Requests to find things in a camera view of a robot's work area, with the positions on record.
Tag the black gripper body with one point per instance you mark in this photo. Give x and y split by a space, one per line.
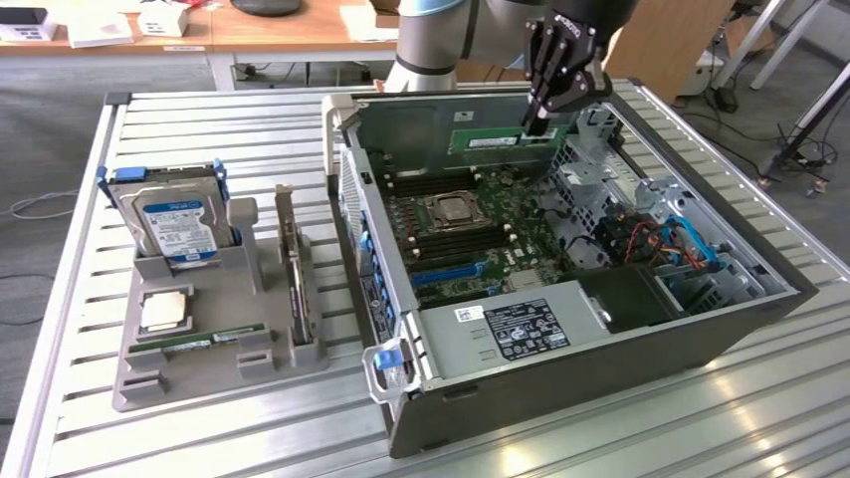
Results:
598 15

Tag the green RAM stick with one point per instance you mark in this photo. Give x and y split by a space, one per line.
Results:
491 142
192 342

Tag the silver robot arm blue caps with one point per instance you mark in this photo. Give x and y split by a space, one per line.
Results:
431 50

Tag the metal disk bay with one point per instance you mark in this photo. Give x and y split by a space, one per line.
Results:
591 179

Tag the white box device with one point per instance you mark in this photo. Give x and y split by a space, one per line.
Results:
703 79

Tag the round coin battery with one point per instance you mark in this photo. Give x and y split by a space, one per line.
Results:
507 174

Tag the black power brick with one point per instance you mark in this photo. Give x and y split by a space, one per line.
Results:
724 102

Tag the brown cardboard box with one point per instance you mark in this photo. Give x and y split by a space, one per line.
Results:
378 10

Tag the white paper sheet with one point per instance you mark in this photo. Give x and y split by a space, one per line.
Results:
362 27

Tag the silver CPU chip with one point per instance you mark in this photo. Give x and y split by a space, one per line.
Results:
462 210
164 309

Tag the green motherboard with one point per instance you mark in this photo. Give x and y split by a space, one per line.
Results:
538 251

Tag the CPU in metal socket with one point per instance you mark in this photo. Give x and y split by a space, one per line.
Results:
437 215

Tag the black stand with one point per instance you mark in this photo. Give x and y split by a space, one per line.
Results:
786 154

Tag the silver chipset heat sink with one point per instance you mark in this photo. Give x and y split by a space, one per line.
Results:
527 281

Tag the black expansion slot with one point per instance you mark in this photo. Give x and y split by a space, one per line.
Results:
443 262

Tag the blue expansion slot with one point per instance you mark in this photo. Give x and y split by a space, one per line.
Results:
445 275

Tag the black fan shroud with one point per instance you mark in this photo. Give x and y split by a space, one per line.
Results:
631 299

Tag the dark round object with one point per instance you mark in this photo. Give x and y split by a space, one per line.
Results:
266 7

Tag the blue slot retainer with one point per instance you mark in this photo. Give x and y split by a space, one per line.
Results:
363 245

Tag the grey power supply unit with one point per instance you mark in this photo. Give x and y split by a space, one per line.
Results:
451 348

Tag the white carton box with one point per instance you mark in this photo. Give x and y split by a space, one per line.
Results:
163 22

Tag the green graphics card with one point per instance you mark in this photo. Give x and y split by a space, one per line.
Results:
301 299

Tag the blue release tab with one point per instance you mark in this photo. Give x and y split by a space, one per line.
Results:
389 361

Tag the black PC case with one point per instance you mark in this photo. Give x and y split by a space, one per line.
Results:
565 398

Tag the black table corner cap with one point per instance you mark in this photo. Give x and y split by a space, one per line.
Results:
118 98

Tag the hard disk with blue label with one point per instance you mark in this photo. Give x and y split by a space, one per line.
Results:
176 224

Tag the white booklet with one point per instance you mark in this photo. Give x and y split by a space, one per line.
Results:
99 32

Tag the grey parts rack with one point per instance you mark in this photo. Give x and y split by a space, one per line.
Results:
219 309

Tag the white table frame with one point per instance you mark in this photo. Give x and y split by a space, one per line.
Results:
749 42

